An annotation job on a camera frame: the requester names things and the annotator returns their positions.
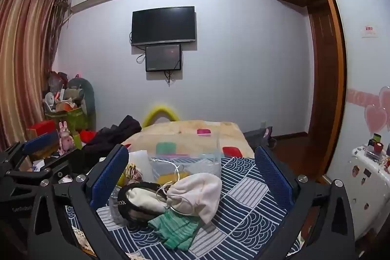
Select white cabinet with stickers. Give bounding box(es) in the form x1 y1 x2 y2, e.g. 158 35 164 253
346 144 390 240

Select white knitted beanie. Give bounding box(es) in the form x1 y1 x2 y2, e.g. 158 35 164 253
166 173 223 224

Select black clothing pile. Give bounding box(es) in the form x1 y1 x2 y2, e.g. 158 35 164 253
82 115 142 154

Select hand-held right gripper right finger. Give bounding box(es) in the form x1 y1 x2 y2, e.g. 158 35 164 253
254 145 357 260

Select striped brown curtain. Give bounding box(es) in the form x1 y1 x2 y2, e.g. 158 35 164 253
0 0 70 151

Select clutter pile of toys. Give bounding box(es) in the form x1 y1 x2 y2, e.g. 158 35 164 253
43 71 86 112

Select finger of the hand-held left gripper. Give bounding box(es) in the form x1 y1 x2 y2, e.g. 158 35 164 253
6 148 106 187
0 130 61 177

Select green knitted gloves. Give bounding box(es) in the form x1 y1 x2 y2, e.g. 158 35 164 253
148 208 199 251

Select frosted sliding door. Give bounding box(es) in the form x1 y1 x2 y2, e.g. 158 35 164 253
317 0 390 244

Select yellow foam arch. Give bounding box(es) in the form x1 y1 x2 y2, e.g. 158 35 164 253
142 104 179 128

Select green cardboard box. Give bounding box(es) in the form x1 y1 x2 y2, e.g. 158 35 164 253
45 106 85 133

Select clear plastic bottle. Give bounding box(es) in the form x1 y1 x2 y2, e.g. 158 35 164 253
108 186 130 225

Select clear plastic storage box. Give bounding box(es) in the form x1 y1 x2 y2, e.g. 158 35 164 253
149 128 222 185

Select red box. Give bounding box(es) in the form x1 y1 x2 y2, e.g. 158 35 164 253
26 120 57 137

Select paper label sticker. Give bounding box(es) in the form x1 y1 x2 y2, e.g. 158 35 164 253
361 24 379 38

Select pink heart stickers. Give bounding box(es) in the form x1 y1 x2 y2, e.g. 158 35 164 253
347 85 390 133

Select white cable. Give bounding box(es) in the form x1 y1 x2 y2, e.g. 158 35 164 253
150 156 195 215

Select pink bunny plush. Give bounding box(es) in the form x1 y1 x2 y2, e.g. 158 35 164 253
58 121 75 154

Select dark bag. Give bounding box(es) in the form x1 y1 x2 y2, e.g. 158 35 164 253
243 126 277 148

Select small black wall monitor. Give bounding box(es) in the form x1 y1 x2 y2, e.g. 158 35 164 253
145 44 182 72

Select black fur-lined earmuffs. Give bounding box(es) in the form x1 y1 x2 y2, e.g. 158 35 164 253
117 182 171 225

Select black wall television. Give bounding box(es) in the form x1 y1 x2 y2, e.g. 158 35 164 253
131 6 196 47

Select red cloth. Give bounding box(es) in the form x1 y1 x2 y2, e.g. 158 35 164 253
80 130 98 144

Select striped fabric scrunchie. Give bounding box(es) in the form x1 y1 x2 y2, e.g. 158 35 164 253
126 164 144 182

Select yellow printed bed sheet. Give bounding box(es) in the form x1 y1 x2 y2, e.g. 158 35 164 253
121 120 255 159

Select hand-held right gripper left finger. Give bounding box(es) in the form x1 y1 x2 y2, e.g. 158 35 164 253
27 144 131 260

